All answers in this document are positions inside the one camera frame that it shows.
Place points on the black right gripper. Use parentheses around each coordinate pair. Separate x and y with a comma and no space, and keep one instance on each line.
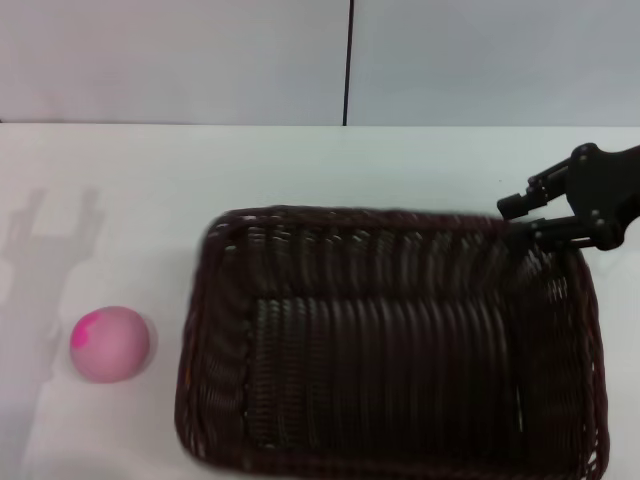
(602,190)

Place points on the pink ball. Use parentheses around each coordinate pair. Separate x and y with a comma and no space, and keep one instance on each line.
(110,345)

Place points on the dark brown wicker basket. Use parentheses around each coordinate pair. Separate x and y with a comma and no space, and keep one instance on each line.
(380,350)

